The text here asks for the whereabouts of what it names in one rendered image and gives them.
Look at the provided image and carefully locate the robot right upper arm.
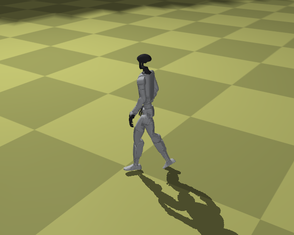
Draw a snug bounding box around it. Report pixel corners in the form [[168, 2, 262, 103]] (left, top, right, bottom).
[[150, 70, 159, 93]]

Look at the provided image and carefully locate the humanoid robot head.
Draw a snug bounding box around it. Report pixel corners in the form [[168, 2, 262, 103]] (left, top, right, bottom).
[[137, 54, 152, 74]]

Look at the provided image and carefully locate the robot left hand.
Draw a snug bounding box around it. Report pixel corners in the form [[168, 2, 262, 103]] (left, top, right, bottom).
[[129, 115, 135, 127]]

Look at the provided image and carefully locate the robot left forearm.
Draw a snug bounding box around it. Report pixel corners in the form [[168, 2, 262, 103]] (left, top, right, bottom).
[[130, 98, 144, 116]]

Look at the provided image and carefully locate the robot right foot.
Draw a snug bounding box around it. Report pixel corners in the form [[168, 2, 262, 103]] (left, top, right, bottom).
[[163, 158, 176, 169]]

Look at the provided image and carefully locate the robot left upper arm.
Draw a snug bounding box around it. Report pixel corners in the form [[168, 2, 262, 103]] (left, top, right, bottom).
[[137, 76, 147, 104]]

